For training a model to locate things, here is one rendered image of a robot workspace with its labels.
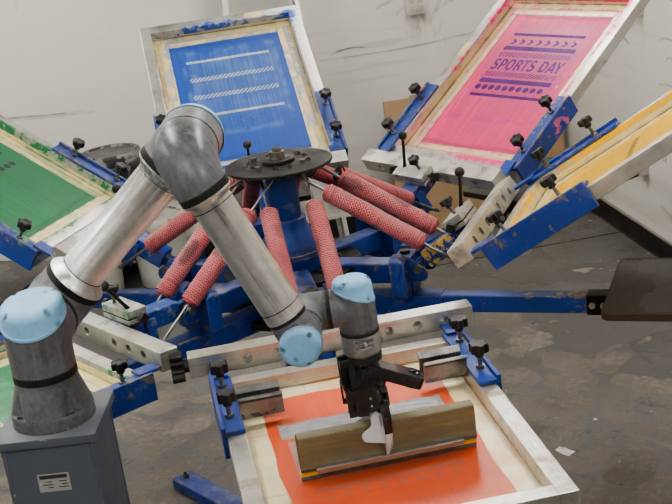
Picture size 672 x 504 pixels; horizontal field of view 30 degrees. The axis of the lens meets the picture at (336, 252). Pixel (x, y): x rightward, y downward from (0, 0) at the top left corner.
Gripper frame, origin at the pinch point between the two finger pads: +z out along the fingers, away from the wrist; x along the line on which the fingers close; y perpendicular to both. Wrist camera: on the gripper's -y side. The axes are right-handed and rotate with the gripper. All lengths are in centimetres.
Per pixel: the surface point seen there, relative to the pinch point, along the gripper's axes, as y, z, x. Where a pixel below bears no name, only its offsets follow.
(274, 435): 20.4, 4.2, -22.4
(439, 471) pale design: -7.9, 5.0, 7.0
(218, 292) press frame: 23, -2, -100
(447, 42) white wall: -138, 7, -442
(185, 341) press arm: 34, 7, -92
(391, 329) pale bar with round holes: -14, 0, -54
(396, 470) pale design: -0.2, 4.8, 3.2
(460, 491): -9.5, 5.0, 16.0
